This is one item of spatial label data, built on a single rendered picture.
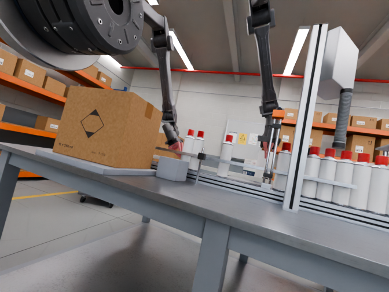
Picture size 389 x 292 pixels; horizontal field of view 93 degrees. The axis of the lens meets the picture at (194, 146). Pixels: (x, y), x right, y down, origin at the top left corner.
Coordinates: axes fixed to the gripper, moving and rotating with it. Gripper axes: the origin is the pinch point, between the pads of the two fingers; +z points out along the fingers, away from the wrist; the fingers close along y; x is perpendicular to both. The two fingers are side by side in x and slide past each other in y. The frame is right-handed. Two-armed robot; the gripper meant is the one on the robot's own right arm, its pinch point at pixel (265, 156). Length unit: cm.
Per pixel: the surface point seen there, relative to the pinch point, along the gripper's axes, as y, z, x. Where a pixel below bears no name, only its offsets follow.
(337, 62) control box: -17.0, -33.1, 23.6
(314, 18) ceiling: -28, -269, -235
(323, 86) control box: -15.0, -27.0, 19.1
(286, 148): -7.5, -4.3, 7.6
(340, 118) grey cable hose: -21.8, -16.2, 17.5
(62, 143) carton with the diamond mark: 70, 14, 47
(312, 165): -17.8, 1.0, 8.7
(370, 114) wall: -195, -186, -445
